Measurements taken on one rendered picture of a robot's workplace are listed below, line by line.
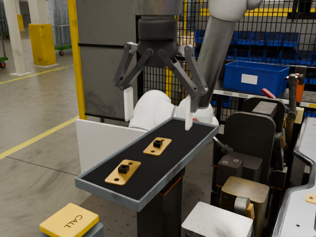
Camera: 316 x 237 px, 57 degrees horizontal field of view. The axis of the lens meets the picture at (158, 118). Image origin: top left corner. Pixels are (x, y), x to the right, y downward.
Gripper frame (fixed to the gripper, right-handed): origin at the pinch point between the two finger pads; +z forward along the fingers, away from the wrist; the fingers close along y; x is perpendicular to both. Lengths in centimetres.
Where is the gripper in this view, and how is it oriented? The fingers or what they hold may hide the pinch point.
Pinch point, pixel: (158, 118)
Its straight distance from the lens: 61.4
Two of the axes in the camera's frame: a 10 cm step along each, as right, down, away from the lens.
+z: 0.0, 9.4, 3.5
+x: -3.6, 3.3, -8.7
